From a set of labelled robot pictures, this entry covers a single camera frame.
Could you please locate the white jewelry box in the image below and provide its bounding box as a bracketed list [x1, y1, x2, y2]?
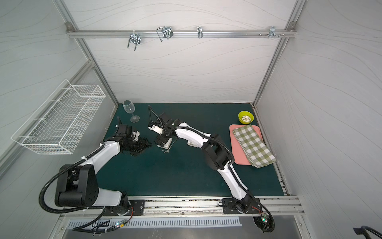
[162, 137, 173, 150]

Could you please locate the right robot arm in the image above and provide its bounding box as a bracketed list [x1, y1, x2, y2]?
[148, 108, 255, 214]

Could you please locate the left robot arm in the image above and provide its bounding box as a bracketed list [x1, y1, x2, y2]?
[38, 124, 152, 215]

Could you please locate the clear wine glass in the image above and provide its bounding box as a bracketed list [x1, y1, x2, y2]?
[122, 100, 140, 123]

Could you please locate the green bowl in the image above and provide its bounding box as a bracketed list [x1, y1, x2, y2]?
[238, 111, 254, 124]

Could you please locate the pink tray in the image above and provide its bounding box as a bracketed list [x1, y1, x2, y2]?
[229, 124, 265, 168]

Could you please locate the metal clamp hook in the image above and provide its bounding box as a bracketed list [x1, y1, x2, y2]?
[127, 33, 141, 51]

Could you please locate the metal carabiner hook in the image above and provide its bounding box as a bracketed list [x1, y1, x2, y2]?
[156, 26, 174, 42]

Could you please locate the green checkered cloth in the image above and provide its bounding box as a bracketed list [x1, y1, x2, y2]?
[233, 124, 276, 167]

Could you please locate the aluminium crossbar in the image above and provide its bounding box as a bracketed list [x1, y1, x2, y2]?
[67, 29, 297, 39]

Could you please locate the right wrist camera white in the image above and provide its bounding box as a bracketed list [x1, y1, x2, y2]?
[148, 124, 163, 135]

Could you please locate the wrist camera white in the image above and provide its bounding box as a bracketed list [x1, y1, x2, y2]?
[148, 124, 163, 135]
[130, 130, 140, 141]

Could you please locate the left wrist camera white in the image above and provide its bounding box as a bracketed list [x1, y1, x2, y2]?
[130, 130, 140, 141]

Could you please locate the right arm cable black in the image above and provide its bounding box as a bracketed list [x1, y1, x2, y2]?
[148, 106, 276, 233]

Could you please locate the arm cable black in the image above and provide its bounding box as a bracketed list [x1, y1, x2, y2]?
[148, 106, 276, 233]
[38, 144, 105, 214]

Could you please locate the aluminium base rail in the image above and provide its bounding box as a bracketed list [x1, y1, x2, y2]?
[59, 195, 305, 220]

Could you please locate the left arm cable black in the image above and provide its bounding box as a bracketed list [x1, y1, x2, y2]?
[38, 144, 105, 214]

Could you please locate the white wire basket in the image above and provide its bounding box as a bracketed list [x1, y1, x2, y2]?
[11, 80, 105, 155]

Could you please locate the small metal ring hook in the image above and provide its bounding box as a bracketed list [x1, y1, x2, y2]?
[197, 26, 204, 39]

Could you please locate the metal bracket hook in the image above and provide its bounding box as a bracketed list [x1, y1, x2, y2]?
[259, 27, 285, 38]

